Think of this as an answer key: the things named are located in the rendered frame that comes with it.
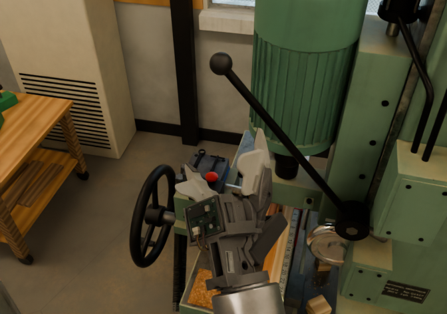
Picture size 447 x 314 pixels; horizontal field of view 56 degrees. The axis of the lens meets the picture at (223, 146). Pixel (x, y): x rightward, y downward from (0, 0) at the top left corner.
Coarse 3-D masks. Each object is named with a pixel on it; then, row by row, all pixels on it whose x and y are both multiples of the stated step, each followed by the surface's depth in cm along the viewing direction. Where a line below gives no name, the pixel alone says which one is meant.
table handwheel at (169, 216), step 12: (156, 168) 111; (168, 168) 116; (156, 180) 108; (168, 180) 124; (144, 192) 104; (156, 192) 112; (168, 192) 128; (144, 204) 104; (156, 204) 114; (168, 204) 128; (132, 216) 103; (144, 216) 114; (156, 216) 113; (168, 216) 114; (132, 228) 103; (168, 228) 127; (132, 240) 103; (144, 240) 113; (156, 240) 126; (132, 252) 105; (144, 252) 111; (156, 252) 121; (144, 264) 111
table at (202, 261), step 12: (240, 144) 125; (252, 144) 125; (240, 180) 114; (180, 228) 106; (204, 252) 97; (204, 264) 95; (192, 276) 92; (180, 312) 89; (192, 312) 88; (204, 312) 86
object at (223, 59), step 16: (224, 64) 61; (240, 80) 63; (256, 112) 66; (272, 128) 67; (288, 144) 68; (304, 160) 70; (320, 176) 72; (352, 208) 75; (368, 208) 76; (336, 224) 75; (352, 224) 73; (368, 224) 73; (352, 240) 76; (384, 240) 76
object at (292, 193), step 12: (300, 168) 94; (276, 180) 91; (288, 180) 91; (300, 180) 91; (312, 180) 91; (276, 192) 92; (288, 192) 91; (300, 192) 90; (312, 192) 89; (288, 204) 94; (300, 204) 93
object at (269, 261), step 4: (284, 208) 102; (276, 212) 101; (276, 244) 94; (272, 248) 93; (276, 248) 93; (272, 252) 92; (268, 256) 92; (272, 256) 92; (268, 260) 91; (272, 260) 91; (264, 264) 90; (268, 264) 90; (272, 264) 90; (264, 268) 89; (268, 268) 89; (268, 272) 89; (268, 280) 87
